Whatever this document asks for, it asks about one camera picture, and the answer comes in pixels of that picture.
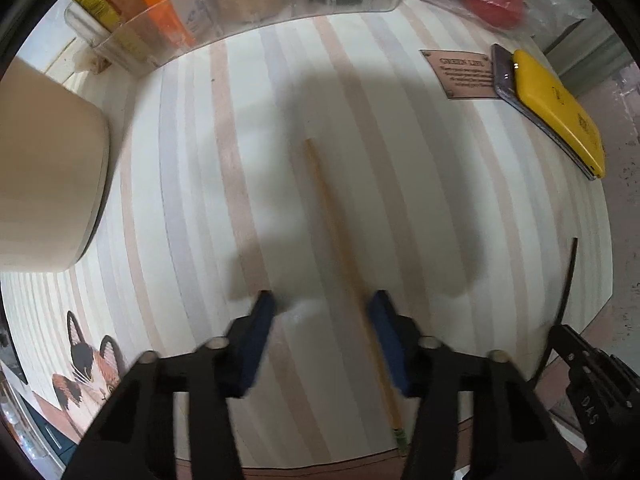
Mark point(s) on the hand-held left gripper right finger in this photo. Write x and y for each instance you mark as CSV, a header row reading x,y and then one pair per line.
x,y
387,345

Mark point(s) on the striped placemat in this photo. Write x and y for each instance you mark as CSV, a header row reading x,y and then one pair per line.
x,y
200,185

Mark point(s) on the clear glass container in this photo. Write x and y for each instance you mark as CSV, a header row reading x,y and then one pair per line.
x,y
80,25

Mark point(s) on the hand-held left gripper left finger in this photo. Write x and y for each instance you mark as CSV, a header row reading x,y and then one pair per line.
x,y
255,345

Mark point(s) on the thin black chopstick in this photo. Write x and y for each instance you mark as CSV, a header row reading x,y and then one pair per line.
x,y
567,285

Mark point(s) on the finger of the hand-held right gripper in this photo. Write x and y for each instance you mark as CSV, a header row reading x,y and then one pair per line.
x,y
575,352

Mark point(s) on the wooden pencil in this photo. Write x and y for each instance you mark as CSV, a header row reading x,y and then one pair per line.
x,y
330,220

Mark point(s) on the beige utensil holder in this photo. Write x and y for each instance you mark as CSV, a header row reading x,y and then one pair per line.
x,y
45,170

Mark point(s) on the clear plastic organizer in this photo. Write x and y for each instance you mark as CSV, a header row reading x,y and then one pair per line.
x,y
225,32

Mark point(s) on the clear plastic bag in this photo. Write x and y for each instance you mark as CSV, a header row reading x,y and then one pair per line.
x,y
545,5

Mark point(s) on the orange box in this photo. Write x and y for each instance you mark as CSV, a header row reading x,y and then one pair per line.
x,y
160,5

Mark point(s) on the dark blue cabinet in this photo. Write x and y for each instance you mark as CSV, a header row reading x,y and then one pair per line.
x,y
45,430

